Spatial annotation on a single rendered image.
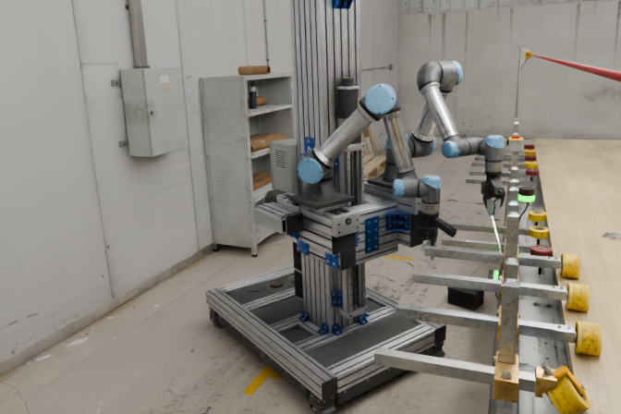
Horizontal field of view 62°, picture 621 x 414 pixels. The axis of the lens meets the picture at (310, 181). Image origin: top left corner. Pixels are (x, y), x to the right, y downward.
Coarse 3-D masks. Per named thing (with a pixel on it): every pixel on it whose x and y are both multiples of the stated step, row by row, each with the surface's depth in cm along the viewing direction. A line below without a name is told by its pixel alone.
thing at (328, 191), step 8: (312, 184) 237; (320, 184) 236; (328, 184) 237; (312, 192) 236; (320, 192) 236; (328, 192) 236; (336, 192) 241; (312, 200) 237; (320, 200) 236; (328, 200) 236
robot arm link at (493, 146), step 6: (486, 138) 224; (492, 138) 222; (498, 138) 221; (486, 144) 224; (492, 144) 222; (498, 144) 221; (486, 150) 224; (492, 150) 222; (498, 150) 222; (486, 156) 225; (492, 156) 223; (498, 156) 222; (492, 162) 223; (498, 162) 223
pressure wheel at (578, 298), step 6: (570, 288) 154; (576, 288) 154; (582, 288) 153; (588, 288) 153; (570, 294) 153; (576, 294) 153; (582, 294) 152; (588, 294) 152; (570, 300) 153; (576, 300) 153; (582, 300) 152; (588, 300) 151; (570, 306) 154; (576, 306) 153; (582, 306) 152; (588, 306) 152
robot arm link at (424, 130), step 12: (444, 72) 239; (456, 72) 242; (444, 84) 244; (456, 84) 248; (444, 96) 251; (420, 120) 262; (432, 120) 258; (420, 132) 264; (432, 132) 266; (420, 144) 265; (432, 144) 270; (420, 156) 271
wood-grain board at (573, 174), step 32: (544, 160) 372; (576, 160) 368; (608, 160) 363; (544, 192) 287; (576, 192) 284; (608, 192) 282; (576, 224) 233; (608, 224) 232; (608, 256) 196; (608, 288) 169; (576, 320) 150; (608, 320) 150; (576, 352) 134; (608, 352) 134; (608, 384) 121
